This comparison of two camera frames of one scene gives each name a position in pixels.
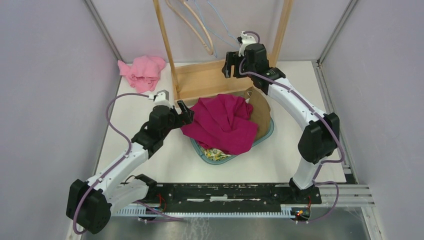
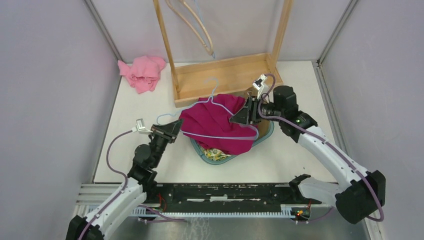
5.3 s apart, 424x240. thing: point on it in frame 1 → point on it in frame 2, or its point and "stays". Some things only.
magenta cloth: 222,122 stays
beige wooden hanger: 210,52 stays
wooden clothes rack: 192,82 stays
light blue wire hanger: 222,19 → 223,110
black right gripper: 233,58 → 249,114
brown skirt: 261,113 stays
